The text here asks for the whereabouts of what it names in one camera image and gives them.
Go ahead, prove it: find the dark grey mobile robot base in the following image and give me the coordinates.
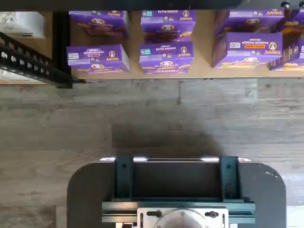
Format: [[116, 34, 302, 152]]
[[67, 156, 287, 228]]

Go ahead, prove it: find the grey round robot arm base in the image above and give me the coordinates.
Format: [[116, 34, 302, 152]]
[[163, 209, 208, 228]]

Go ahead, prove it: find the purple Annie's bunny grahams box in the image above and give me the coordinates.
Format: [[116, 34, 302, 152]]
[[139, 41, 194, 75], [140, 9, 197, 44]]

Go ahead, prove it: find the purple Annie's bunny snack box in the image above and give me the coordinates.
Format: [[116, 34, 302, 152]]
[[68, 9, 130, 40], [66, 44, 131, 73]]

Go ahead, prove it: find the tan wooden shelf board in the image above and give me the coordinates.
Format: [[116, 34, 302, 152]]
[[0, 9, 304, 85]]

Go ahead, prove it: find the purple Annie's hidden veggies box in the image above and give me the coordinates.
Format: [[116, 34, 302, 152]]
[[212, 32, 284, 70], [214, 9, 285, 38]]

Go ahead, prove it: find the purple Annie's macaroni box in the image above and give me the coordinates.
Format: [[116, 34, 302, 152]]
[[282, 9, 304, 34], [269, 38, 304, 71]]

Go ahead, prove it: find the silver mounting plate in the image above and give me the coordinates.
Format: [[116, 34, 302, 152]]
[[137, 207, 229, 228]]

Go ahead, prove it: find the white plastic package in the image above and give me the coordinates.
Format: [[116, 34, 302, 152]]
[[0, 11, 46, 39]]

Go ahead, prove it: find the teal metal mounting frame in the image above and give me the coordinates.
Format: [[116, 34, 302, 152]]
[[102, 155, 256, 225]]

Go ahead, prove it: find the dark metal shelf rail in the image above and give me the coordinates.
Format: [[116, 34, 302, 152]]
[[0, 0, 304, 11]]

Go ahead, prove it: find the black perforated shelf frame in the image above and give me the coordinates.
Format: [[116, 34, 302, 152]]
[[0, 11, 87, 89]]

